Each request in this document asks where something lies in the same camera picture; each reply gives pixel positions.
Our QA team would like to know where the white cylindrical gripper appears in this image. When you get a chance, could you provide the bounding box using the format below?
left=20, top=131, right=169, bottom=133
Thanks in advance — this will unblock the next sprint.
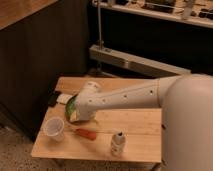
left=70, top=106, right=100, bottom=125

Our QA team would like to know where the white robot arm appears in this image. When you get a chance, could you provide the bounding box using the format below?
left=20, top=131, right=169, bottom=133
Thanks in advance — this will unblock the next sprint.
left=74, top=74, right=213, bottom=171

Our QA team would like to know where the translucent plastic cup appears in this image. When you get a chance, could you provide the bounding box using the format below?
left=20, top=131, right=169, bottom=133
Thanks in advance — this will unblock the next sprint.
left=43, top=117, right=64, bottom=142

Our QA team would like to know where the green bowl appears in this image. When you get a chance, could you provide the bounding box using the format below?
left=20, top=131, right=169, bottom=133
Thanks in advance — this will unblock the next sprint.
left=65, top=95, right=76, bottom=121

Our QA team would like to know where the small white bottle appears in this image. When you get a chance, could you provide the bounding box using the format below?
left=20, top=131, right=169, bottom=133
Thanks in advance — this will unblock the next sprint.
left=111, top=132, right=126, bottom=156

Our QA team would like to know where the small wooden table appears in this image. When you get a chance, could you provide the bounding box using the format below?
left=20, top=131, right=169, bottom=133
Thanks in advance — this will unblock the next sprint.
left=30, top=76, right=163, bottom=164

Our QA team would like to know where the dark wooden cabinet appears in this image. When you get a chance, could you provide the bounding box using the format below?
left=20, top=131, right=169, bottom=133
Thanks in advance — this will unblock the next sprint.
left=0, top=0, right=89, bottom=140

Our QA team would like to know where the metal shelf rack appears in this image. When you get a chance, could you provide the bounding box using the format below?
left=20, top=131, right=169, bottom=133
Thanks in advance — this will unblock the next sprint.
left=89, top=0, right=213, bottom=77

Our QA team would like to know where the knife with black handle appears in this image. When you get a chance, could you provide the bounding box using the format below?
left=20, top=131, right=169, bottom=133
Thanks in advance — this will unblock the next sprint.
left=48, top=91, right=72, bottom=107

